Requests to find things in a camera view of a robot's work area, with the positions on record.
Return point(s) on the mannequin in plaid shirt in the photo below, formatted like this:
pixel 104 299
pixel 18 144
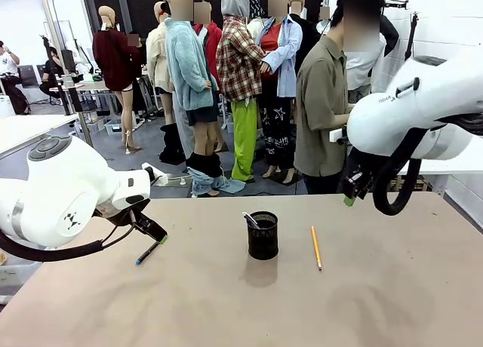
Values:
pixel 239 68

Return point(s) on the black boots pair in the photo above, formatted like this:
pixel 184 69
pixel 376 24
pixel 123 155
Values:
pixel 171 145

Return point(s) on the mannequin in blue fleece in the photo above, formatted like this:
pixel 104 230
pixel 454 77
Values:
pixel 188 68

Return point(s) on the mannequin in beige jacket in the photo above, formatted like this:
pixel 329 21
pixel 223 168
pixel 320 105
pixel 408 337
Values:
pixel 158 60

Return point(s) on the person's right forearm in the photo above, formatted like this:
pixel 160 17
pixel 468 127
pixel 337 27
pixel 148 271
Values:
pixel 331 123

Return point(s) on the person in olive shirt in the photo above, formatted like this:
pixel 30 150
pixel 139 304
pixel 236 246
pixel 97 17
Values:
pixel 320 98

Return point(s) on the seated person white t-shirt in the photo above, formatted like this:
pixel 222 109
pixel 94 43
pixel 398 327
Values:
pixel 8 62

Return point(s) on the white side table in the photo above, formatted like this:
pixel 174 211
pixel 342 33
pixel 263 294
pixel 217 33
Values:
pixel 30 130

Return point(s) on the person's right hand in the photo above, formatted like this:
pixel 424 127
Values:
pixel 344 119

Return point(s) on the person in white shirt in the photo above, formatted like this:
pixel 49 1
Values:
pixel 364 68

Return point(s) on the mannequin in blue shirt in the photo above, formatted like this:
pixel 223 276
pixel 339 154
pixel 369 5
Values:
pixel 285 60

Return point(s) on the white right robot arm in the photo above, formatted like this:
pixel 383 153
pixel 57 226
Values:
pixel 415 98

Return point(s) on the black mesh pen holder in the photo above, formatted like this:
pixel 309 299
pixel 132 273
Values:
pixel 263 237

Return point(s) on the mannequin in black garment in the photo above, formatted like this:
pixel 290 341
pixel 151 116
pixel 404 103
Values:
pixel 307 34

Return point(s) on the background work desk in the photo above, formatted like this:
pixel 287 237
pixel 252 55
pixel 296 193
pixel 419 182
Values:
pixel 90 86

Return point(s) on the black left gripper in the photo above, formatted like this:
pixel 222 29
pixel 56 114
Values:
pixel 117 215

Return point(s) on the silver pen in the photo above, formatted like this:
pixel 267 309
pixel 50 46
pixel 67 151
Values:
pixel 250 219

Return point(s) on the black wall camera stand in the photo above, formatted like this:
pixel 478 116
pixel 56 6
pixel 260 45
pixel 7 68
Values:
pixel 412 37

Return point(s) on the black pen blue cap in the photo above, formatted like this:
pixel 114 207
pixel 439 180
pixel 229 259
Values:
pixel 148 252

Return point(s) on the mannequin in red hoodie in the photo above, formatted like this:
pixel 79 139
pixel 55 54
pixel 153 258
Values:
pixel 213 37

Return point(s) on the yellow pencil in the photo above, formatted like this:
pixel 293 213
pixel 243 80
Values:
pixel 316 248

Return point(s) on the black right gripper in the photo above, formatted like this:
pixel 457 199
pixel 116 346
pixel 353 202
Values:
pixel 358 173

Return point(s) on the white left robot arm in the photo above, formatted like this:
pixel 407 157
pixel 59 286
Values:
pixel 56 181

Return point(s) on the grey storage bin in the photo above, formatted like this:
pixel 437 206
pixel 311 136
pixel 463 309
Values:
pixel 112 126

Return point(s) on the mannequin in maroon sweater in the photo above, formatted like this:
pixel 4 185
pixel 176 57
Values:
pixel 113 60

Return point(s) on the seated person in black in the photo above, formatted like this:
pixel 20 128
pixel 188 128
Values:
pixel 49 69

